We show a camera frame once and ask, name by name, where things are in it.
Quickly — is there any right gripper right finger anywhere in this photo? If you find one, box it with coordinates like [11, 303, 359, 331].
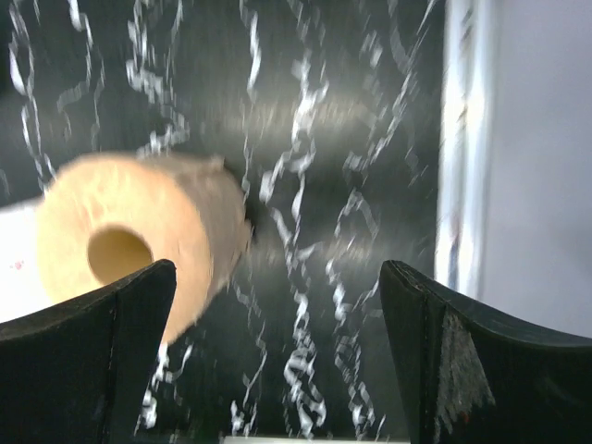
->
[379, 261, 591, 443]

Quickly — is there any brown roll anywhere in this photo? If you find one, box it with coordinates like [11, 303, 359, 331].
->
[36, 153, 252, 344]

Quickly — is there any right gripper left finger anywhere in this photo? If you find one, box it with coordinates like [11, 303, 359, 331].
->
[1, 260, 177, 443]

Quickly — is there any white red-dotted roll right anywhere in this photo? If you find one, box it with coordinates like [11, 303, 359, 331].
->
[0, 199, 51, 323]

